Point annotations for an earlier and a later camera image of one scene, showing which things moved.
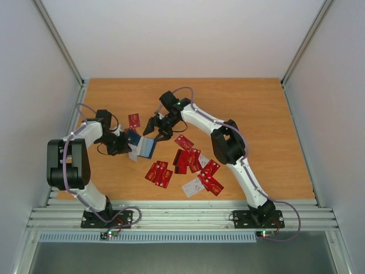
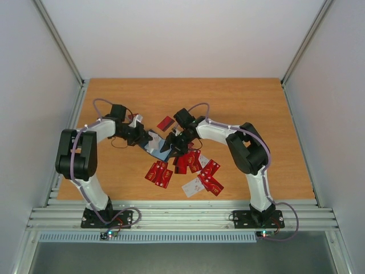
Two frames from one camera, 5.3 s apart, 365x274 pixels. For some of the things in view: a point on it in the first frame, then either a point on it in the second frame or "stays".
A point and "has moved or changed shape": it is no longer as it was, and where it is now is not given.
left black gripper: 124,147 -> 140,138
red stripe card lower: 180,169 stays
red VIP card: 211,184 stays
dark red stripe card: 181,158 stays
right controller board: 265,233 stays
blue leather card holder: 145,145 has moved or changed shape
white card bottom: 193,187 stays
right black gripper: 162,125 -> 177,144
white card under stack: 203,160 stays
